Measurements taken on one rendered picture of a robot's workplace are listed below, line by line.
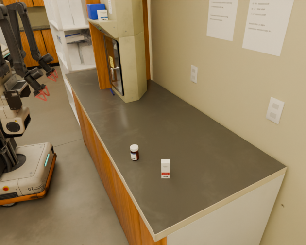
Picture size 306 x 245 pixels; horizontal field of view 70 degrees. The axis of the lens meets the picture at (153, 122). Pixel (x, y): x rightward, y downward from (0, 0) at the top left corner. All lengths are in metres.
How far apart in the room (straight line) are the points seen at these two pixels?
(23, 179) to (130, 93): 1.25
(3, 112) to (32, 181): 0.64
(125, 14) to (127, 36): 0.13
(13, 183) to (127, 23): 1.65
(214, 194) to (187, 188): 0.11
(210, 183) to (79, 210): 1.46
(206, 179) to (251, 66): 0.60
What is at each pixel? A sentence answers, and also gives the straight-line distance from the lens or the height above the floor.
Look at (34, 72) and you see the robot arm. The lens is 1.80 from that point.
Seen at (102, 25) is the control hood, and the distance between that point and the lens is 1.51.
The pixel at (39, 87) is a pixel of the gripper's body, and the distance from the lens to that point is 1.83.
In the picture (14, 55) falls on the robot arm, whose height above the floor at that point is 1.33.
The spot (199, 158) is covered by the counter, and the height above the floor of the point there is 0.94.
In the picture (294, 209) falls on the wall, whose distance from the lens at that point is 1.37.
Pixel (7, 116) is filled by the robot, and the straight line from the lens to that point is 2.16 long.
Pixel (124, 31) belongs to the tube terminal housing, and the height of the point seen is 1.44.
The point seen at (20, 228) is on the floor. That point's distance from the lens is 2.32.
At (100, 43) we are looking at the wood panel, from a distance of 1.91.
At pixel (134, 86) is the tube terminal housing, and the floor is 1.06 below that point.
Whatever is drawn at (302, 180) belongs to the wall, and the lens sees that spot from 1.25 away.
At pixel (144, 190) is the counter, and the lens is 0.98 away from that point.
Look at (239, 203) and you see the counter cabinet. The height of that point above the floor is 0.86.
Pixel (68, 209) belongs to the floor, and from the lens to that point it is 2.27.
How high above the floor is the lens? 1.67
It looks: 31 degrees down
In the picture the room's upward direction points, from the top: 2 degrees counter-clockwise
